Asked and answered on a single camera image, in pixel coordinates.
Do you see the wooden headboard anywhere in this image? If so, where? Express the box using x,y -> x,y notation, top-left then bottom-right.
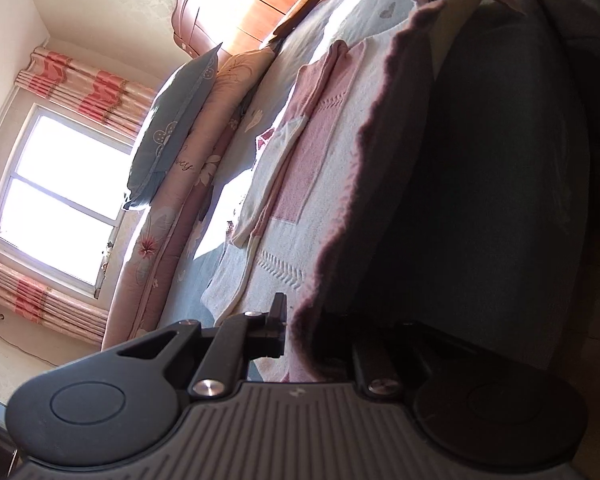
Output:
171,0 -> 371,61

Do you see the pink striped floral curtain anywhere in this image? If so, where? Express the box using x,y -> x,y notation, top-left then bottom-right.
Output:
15,46 -> 156,136
0,252 -> 111,346

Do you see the window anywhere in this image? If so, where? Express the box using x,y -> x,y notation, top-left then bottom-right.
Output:
0,102 -> 136,301

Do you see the folded pink floral quilt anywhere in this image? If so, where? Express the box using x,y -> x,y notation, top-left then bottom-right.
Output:
100,45 -> 281,351

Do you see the pink and cream knit sweater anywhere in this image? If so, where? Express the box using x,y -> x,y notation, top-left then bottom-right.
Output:
202,0 -> 521,391

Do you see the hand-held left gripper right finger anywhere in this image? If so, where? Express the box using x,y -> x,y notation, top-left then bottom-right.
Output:
350,322 -> 463,398

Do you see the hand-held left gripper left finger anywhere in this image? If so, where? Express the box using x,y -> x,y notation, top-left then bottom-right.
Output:
115,292 -> 288,399

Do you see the blue-grey flower print pillow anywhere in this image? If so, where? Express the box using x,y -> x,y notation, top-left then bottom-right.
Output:
122,42 -> 224,211

